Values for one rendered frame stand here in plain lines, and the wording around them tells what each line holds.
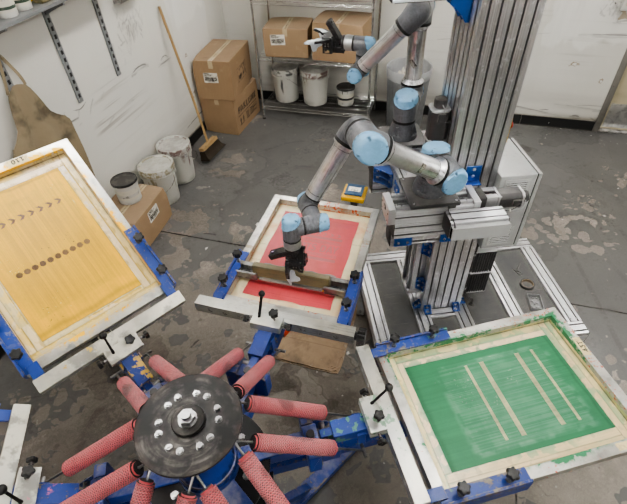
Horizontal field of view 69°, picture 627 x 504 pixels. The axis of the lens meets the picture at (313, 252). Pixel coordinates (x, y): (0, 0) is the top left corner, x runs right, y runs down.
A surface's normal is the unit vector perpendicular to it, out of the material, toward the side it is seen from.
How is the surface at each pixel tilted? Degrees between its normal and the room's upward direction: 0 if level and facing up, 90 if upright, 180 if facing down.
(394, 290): 0
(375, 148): 86
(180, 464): 0
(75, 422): 0
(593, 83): 90
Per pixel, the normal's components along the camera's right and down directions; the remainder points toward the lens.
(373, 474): -0.04, -0.73
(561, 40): -0.28, 0.67
